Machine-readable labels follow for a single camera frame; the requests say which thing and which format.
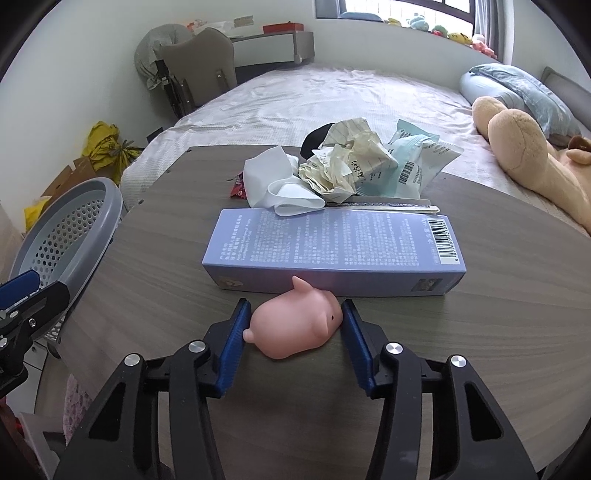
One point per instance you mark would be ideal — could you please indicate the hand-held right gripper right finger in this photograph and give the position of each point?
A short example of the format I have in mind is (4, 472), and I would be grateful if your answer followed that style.
(358, 344)

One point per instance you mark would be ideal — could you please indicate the red snack wrapper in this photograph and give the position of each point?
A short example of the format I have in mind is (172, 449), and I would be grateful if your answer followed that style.
(238, 187)

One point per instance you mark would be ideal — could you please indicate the white tissue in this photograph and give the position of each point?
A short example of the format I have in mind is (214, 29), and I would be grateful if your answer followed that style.
(277, 180)

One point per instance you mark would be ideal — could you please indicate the tan plush bear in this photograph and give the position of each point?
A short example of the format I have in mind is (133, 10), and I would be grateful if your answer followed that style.
(521, 143)

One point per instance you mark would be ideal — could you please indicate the purple cardboard box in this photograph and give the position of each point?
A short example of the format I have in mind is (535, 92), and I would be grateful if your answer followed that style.
(332, 244)

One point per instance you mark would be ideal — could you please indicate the bed with checked sheet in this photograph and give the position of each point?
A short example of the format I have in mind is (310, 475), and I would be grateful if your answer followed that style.
(323, 97)

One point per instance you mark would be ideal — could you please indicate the pink pig toy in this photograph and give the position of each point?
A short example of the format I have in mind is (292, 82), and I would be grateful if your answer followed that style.
(291, 325)

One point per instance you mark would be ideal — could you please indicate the dark wall outlet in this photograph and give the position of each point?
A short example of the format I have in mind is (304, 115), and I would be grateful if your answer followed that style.
(154, 134)

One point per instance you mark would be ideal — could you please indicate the row of plush toys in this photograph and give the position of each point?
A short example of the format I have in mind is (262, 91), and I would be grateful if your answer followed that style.
(443, 30)

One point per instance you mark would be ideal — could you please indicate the window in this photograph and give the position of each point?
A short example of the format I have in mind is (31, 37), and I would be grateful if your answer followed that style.
(415, 7)

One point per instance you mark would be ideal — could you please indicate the small yellow bag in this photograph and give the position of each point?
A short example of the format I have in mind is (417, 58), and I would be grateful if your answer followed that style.
(37, 212)

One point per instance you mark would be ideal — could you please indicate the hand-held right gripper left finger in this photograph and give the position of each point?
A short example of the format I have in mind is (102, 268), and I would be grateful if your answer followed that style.
(233, 344)

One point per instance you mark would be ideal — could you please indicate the light blue wipes packet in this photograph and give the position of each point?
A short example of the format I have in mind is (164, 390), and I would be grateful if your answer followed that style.
(425, 161)

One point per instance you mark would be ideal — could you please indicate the brown cardboard box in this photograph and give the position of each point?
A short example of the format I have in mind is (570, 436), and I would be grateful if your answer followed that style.
(74, 177)

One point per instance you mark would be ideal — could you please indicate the grey flat strip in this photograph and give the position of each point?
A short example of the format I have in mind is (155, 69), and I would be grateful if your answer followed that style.
(392, 205)

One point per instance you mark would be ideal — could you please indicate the black flat object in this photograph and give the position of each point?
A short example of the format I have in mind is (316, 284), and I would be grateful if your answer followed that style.
(314, 138)

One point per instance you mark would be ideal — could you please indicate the beige chair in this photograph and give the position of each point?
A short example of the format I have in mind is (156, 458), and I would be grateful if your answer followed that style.
(203, 60)

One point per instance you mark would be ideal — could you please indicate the grey perforated plastic basket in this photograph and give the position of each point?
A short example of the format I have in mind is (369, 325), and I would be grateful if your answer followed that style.
(64, 230)

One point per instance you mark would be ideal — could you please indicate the light blue pillow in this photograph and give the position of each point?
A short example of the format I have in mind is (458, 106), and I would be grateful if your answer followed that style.
(521, 87)

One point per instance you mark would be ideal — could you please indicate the grey wall desk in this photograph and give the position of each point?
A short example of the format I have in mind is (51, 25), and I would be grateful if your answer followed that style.
(277, 46)

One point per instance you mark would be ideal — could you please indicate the large yellow bag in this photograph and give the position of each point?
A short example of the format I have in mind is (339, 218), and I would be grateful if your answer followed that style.
(106, 145)

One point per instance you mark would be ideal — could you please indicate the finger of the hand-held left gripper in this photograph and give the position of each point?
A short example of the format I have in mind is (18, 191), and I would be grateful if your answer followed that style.
(18, 287)
(44, 302)

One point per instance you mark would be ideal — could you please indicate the pink patterned cloth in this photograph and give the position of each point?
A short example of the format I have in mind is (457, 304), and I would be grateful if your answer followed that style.
(76, 406)

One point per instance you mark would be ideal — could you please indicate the red box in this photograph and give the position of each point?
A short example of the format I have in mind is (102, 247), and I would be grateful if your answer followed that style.
(282, 27)

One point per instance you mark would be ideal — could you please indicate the grey cloth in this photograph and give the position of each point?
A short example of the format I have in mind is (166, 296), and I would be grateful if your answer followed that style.
(147, 55)

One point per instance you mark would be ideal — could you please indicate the cream paper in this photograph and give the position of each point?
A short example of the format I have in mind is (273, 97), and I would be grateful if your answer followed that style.
(346, 157)

